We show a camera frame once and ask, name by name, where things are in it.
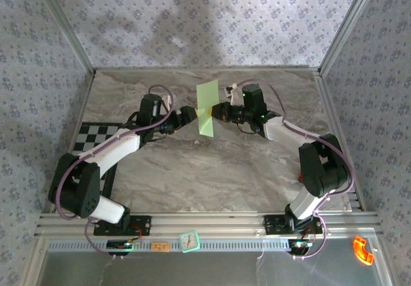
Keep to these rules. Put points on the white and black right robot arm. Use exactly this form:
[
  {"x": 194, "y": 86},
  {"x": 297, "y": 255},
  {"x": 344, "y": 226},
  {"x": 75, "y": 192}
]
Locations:
[{"x": 279, "y": 133}]

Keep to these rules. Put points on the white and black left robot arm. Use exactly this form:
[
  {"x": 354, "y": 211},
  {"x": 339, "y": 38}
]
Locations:
[{"x": 118, "y": 146}]

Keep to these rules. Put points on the small teal square clock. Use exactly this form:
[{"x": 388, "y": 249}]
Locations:
[{"x": 189, "y": 241}]

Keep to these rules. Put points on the black and white checkerboard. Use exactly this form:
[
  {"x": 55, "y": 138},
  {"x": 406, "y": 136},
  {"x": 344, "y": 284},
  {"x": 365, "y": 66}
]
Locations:
[{"x": 96, "y": 135}]

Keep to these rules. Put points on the orange label tag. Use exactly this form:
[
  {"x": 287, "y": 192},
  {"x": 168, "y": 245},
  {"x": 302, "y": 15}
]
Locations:
[{"x": 160, "y": 246}]

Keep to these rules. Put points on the left small circuit board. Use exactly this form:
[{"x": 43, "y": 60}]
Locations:
[{"x": 118, "y": 245}]

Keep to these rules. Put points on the small circuit board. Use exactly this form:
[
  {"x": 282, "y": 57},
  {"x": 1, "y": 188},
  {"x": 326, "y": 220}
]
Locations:
[
  {"x": 118, "y": 245},
  {"x": 300, "y": 245}
]

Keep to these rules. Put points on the right small circuit board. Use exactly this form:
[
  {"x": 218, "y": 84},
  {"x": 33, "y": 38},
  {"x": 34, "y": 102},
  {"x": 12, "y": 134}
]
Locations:
[{"x": 300, "y": 245}]

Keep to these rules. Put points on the grey metal plate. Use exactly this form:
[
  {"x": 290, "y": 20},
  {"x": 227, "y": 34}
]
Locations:
[{"x": 224, "y": 270}]

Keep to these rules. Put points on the orange curved plastic piece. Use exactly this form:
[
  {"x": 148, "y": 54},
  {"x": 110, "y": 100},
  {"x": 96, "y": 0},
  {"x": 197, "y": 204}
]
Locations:
[{"x": 361, "y": 250}]

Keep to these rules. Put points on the aluminium side rail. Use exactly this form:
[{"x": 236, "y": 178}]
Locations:
[{"x": 327, "y": 99}]

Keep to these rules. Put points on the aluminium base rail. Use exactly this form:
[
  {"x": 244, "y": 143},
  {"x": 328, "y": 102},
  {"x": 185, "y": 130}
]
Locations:
[{"x": 208, "y": 223}]

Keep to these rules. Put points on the aluminium frame post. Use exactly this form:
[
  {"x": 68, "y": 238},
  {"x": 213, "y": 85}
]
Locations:
[
  {"x": 71, "y": 33},
  {"x": 346, "y": 25}
]

